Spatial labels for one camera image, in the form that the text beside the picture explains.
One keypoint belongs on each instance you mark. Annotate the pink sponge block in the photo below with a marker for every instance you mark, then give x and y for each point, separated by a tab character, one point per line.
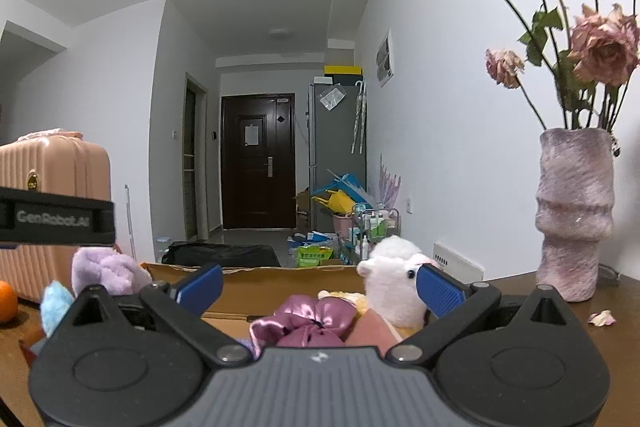
372	330

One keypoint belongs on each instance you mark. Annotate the grey refrigerator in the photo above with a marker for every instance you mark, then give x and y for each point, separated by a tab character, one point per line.
330	139

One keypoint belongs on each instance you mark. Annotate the pink satin scrunchie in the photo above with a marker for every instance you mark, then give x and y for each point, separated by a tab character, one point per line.
304	322

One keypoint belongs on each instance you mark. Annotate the yellow plush toy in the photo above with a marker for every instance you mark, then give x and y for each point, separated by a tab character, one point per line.
358	300

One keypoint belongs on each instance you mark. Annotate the dark entrance door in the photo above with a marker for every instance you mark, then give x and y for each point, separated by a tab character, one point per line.
258	174

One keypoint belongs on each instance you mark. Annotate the pink ribbed suitcase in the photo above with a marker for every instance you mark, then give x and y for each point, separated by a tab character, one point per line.
53	162

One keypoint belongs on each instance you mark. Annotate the dried pink rose bouquet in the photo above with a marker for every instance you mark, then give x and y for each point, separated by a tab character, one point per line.
591	57

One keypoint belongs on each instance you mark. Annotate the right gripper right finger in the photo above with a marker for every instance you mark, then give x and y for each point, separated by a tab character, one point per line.
439	292

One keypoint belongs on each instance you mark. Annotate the blue fluffy plush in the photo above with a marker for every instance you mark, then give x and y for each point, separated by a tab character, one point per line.
56	301

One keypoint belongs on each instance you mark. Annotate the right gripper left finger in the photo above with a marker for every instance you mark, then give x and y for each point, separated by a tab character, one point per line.
199	290

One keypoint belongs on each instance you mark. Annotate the red cardboard box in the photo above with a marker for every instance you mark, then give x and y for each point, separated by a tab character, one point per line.
246	294

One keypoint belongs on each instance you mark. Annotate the utility cart with bottles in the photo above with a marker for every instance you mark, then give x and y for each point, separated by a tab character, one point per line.
368	226

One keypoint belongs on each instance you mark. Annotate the pink textured vase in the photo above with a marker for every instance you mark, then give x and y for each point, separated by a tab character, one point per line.
575	198

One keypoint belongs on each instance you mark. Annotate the white alpaca plush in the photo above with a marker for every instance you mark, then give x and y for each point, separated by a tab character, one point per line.
389	276

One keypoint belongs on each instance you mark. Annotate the fallen pink petal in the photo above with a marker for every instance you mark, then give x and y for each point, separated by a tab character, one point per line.
601	319

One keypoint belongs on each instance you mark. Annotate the orange fruit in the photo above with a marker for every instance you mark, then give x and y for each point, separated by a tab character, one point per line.
8	303

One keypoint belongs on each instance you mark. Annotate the lilac fluffy sock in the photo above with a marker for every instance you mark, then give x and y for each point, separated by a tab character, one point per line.
118	273

